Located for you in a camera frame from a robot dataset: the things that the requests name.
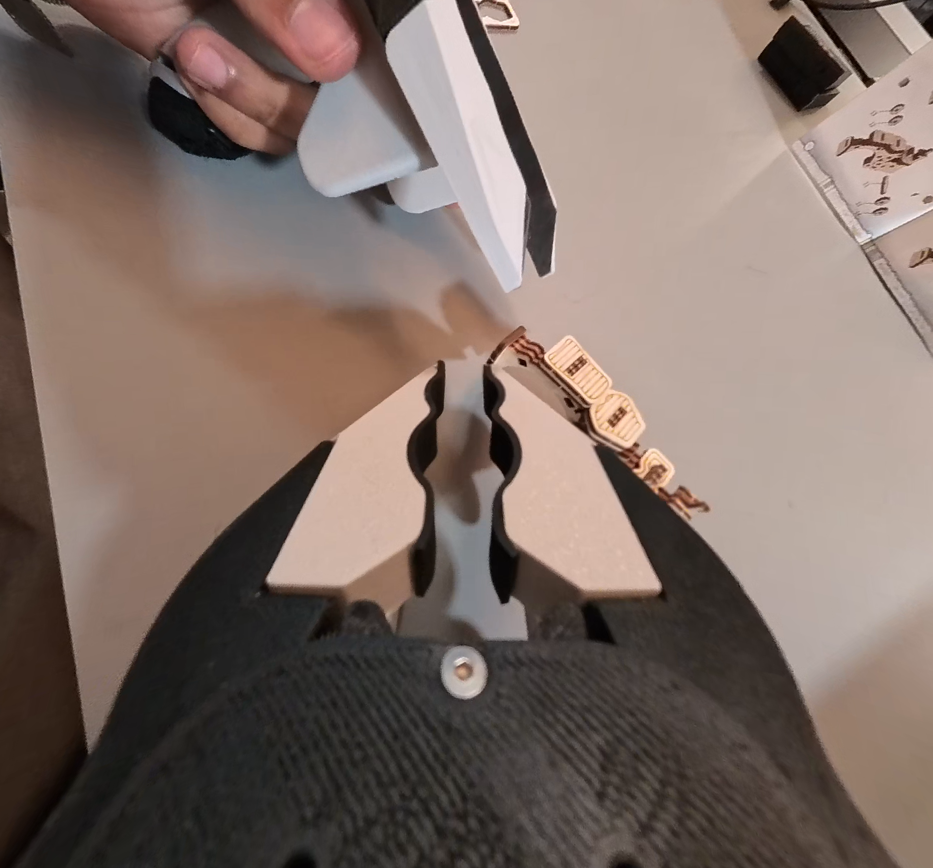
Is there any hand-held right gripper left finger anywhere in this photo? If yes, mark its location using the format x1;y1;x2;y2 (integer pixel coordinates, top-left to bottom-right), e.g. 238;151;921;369
265;361;447;639

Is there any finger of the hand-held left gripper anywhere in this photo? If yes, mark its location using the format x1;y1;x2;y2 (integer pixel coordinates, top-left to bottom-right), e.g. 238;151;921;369
385;0;560;295

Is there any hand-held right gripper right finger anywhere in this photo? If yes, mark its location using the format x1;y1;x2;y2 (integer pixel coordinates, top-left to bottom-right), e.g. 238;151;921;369
482;364;666;604

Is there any wooden puzzle model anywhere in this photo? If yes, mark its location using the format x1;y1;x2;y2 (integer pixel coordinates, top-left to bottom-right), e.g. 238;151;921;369
487;327;712;521

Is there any black foam block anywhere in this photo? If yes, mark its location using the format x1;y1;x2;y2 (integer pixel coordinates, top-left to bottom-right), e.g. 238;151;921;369
757;14;855;113

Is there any puzzle instruction booklet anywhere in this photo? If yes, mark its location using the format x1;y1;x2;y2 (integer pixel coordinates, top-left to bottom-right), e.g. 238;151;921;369
792;68;933;364

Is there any grey wrist strap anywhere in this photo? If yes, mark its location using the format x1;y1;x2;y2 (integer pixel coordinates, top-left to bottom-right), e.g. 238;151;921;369
0;0;75;58

